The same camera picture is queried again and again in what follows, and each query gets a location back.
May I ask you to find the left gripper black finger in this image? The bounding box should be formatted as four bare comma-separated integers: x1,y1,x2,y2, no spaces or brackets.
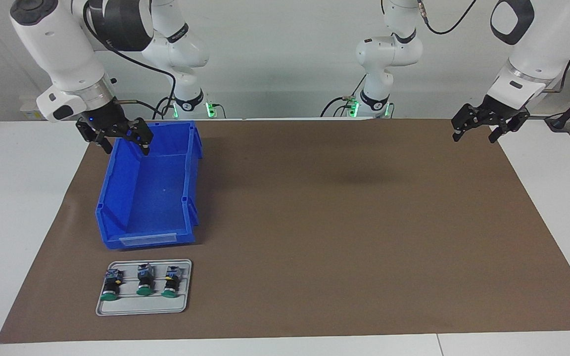
451,104,477,143
488,118,527,144

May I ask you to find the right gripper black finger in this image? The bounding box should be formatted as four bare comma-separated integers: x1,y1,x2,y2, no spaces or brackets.
96,131,114,155
134,118,154,156

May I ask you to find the green push button switch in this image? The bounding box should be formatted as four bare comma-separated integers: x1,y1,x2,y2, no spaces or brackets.
100,269,123,302
161,266,183,298
136,264,155,296

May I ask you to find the blue plastic storage bin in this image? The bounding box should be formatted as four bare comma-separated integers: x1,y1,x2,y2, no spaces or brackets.
95,121,203,250

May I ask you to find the grey metal tray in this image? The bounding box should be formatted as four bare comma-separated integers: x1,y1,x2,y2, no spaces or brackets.
95,259,192,316

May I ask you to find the brown paper table mat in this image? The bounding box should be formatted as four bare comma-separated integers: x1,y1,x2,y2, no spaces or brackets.
0,119,570,344

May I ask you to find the black base cable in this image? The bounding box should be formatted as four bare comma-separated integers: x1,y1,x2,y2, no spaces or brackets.
321,74,367,118
152,95,177,120

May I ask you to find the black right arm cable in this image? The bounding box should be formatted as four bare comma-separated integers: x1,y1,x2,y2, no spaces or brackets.
83,0,177,120

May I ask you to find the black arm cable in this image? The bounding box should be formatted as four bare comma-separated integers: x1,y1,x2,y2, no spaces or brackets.
416,0,570,94
83,0,177,120

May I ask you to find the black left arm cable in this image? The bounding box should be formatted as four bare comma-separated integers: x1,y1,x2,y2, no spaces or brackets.
416,0,570,94

